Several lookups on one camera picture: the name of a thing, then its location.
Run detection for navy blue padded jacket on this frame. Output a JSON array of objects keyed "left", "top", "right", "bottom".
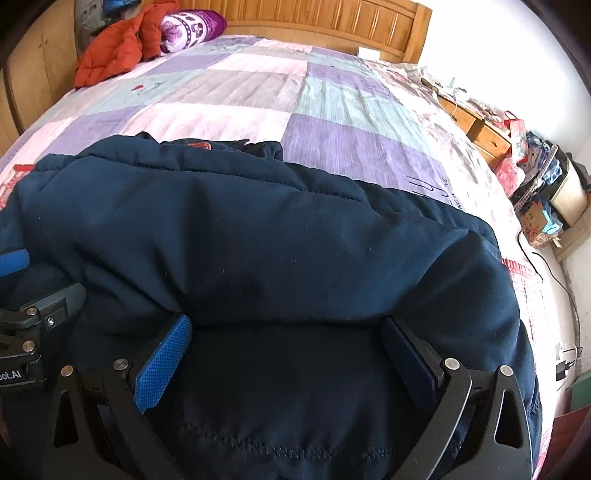
[{"left": 0, "top": 131, "right": 544, "bottom": 480}]

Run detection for pile of blue clothes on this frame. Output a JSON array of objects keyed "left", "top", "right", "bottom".
[{"left": 510, "top": 131, "right": 563, "bottom": 213}]

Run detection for dark red wooden door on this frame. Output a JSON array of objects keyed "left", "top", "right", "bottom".
[{"left": 539, "top": 406, "right": 591, "bottom": 480}]

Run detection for red white checkered blanket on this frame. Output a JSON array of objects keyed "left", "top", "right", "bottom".
[{"left": 0, "top": 163, "right": 555, "bottom": 480}]

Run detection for wooden wardrobe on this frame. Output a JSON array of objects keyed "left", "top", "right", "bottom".
[{"left": 1, "top": 0, "right": 78, "bottom": 153}]

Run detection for cardboard box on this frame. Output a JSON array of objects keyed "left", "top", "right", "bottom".
[{"left": 520, "top": 202, "right": 563, "bottom": 248}]

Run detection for orange red jacket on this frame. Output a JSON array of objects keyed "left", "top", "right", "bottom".
[{"left": 73, "top": 1, "right": 179, "bottom": 89}]

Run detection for pink gift bag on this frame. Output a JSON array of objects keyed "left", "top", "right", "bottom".
[{"left": 494, "top": 155, "right": 526, "bottom": 198}]

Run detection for wooden nightstand drawers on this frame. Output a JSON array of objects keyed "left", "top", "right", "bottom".
[{"left": 438, "top": 95, "right": 511, "bottom": 170}]

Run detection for purple white pillow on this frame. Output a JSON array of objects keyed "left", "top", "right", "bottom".
[{"left": 160, "top": 10, "right": 228, "bottom": 54}]

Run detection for pastel patchwork bed sheet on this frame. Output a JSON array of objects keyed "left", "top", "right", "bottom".
[{"left": 1, "top": 36, "right": 561, "bottom": 414}]

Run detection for wooden headboard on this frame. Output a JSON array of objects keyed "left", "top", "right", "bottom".
[{"left": 179, "top": 0, "right": 432, "bottom": 63}]

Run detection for black cable on floor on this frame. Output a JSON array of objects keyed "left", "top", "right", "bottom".
[{"left": 516, "top": 227, "right": 583, "bottom": 384}]

